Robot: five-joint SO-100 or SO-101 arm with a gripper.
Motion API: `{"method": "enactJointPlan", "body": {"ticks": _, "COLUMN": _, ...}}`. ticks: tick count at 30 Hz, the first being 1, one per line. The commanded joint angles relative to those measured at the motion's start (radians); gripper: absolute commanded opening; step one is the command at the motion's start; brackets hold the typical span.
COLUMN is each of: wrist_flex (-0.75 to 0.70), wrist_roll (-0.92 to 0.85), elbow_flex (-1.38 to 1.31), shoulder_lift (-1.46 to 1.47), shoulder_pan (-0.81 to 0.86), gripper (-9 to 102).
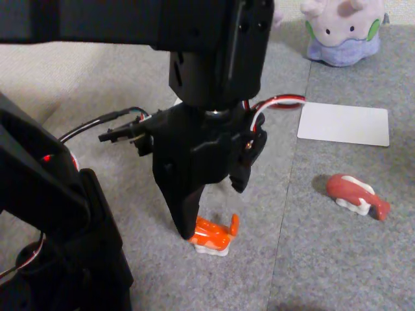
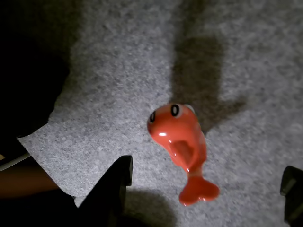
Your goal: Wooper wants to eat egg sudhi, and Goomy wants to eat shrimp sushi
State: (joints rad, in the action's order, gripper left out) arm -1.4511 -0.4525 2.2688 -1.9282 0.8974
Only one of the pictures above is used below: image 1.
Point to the orange shrimp sushi toy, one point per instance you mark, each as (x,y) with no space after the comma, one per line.
(214,236)

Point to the red tuna sushi toy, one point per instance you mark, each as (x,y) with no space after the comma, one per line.
(353,192)

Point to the purple Goomy plush toy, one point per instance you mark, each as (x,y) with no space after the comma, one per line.
(340,32)

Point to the grey carpet mat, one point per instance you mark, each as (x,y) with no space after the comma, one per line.
(194,275)
(340,259)

